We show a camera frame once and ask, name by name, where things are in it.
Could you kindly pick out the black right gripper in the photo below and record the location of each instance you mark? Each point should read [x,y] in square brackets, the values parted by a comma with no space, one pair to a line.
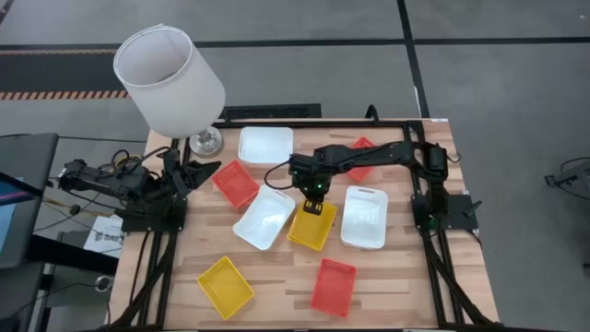
[313,177]

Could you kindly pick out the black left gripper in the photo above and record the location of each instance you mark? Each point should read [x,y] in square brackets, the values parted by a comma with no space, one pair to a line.
[177,177]

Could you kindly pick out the yellow plastic basket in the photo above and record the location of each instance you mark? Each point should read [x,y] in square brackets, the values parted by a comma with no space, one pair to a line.
[225,288]
[311,230]

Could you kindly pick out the white plastic basket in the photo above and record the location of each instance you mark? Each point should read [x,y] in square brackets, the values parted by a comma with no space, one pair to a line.
[364,219]
[263,219]
[265,145]

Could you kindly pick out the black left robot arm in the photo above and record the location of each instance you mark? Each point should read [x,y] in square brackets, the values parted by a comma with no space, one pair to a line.
[106,182]

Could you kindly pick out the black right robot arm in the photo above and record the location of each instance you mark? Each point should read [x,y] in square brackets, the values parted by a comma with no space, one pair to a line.
[382,154]

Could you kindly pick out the silver glass lamp base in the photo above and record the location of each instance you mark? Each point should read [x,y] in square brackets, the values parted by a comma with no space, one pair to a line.
[207,142]

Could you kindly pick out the red-orange plastic basket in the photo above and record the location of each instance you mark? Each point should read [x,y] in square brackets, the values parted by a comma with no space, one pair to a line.
[360,174]
[333,288]
[235,184]

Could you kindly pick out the white lamp shade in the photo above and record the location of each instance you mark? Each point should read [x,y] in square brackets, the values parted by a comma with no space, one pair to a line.
[170,87]

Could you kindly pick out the black floor vent grille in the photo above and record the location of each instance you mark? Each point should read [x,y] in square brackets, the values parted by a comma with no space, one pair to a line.
[272,112]

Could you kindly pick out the white printed paper sheet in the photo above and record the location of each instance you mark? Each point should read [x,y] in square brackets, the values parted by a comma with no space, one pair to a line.
[106,235]

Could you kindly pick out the round grey floor cap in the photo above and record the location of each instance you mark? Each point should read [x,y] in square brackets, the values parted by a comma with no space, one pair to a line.
[104,282]

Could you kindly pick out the dark monitor screen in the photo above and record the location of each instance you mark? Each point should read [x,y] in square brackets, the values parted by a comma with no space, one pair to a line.
[20,203]

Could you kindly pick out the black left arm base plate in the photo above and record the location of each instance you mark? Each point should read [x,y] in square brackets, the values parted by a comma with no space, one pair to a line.
[152,223]

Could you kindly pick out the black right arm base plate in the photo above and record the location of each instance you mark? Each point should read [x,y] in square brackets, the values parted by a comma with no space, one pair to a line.
[461,214]

